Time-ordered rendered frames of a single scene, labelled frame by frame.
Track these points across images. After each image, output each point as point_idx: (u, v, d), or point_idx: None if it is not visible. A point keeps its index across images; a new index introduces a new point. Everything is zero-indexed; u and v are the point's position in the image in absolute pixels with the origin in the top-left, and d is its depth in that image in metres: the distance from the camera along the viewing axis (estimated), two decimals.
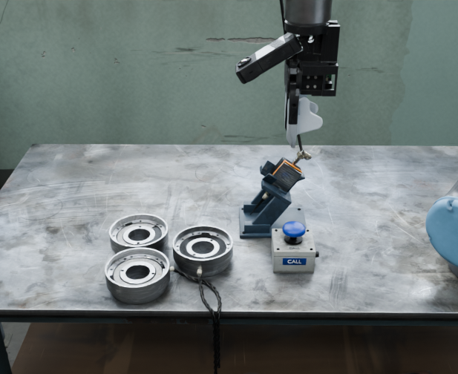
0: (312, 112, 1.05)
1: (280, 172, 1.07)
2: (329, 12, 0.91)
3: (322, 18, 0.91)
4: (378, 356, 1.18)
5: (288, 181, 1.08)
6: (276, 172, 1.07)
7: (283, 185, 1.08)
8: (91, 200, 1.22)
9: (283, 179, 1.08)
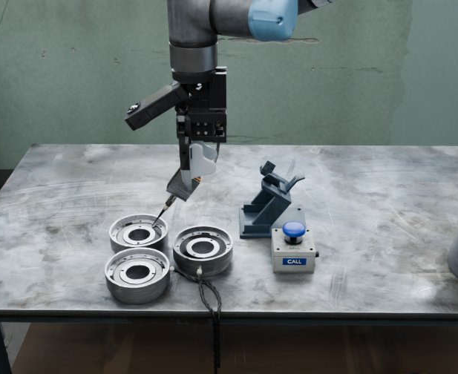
0: (211, 156, 1.04)
1: (177, 181, 1.02)
2: (213, 60, 0.90)
3: (205, 67, 0.90)
4: (378, 356, 1.18)
5: (186, 190, 1.03)
6: (173, 181, 1.02)
7: (182, 194, 1.03)
8: (91, 200, 1.22)
9: (181, 188, 1.03)
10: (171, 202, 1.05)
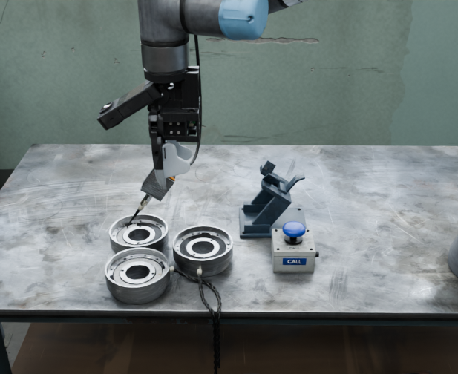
0: (186, 156, 1.03)
1: (151, 180, 1.02)
2: (184, 59, 0.90)
3: (177, 67, 0.89)
4: (378, 356, 1.18)
5: (161, 190, 1.03)
6: (148, 180, 1.02)
7: (156, 194, 1.03)
8: (91, 200, 1.22)
9: (155, 188, 1.03)
10: (146, 202, 1.04)
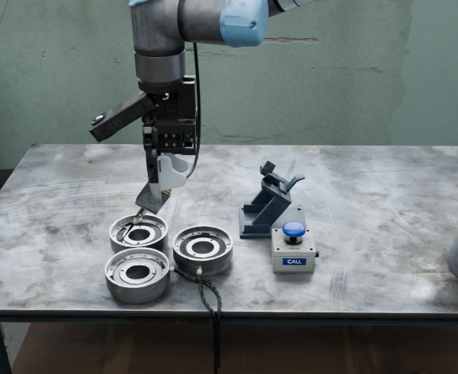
0: (182, 169, 0.99)
1: (146, 194, 0.98)
2: (180, 69, 0.86)
3: (171, 76, 0.85)
4: (378, 356, 1.18)
5: (156, 203, 0.99)
6: (142, 194, 0.98)
7: (151, 208, 0.99)
8: (91, 200, 1.22)
9: (151, 202, 0.99)
10: (141, 217, 1.00)
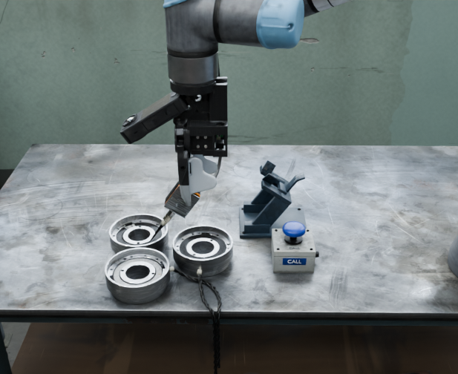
0: (211, 170, 0.99)
1: (175, 197, 0.97)
2: (213, 70, 0.85)
3: (205, 78, 0.85)
4: (378, 356, 1.18)
5: (185, 206, 0.98)
6: (171, 197, 0.97)
7: (180, 211, 0.98)
8: (91, 200, 1.22)
9: (180, 204, 0.98)
10: (170, 218, 1.00)
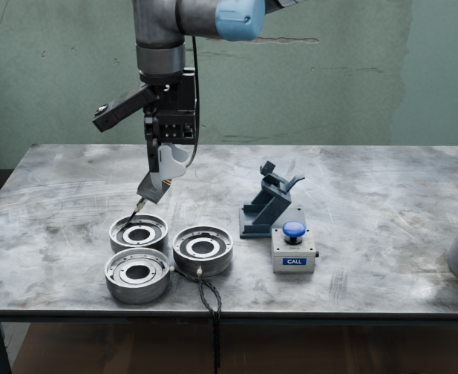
0: (182, 159, 1.03)
1: (147, 183, 1.01)
2: (180, 61, 0.89)
3: (172, 68, 0.89)
4: (378, 356, 1.18)
5: (157, 193, 1.02)
6: (143, 184, 1.01)
7: (152, 197, 1.02)
8: (91, 200, 1.22)
9: (151, 191, 1.02)
10: (142, 205, 1.04)
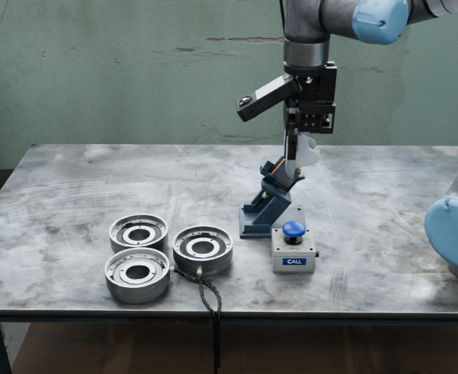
0: (311, 148, 1.09)
1: (279, 171, 1.07)
2: (326, 55, 0.95)
3: (320, 61, 0.95)
4: (378, 356, 1.18)
5: (287, 179, 1.08)
6: (275, 171, 1.07)
7: (282, 184, 1.08)
8: (91, 200, 1.22)
9: (282, 178, 1.08)
10: None
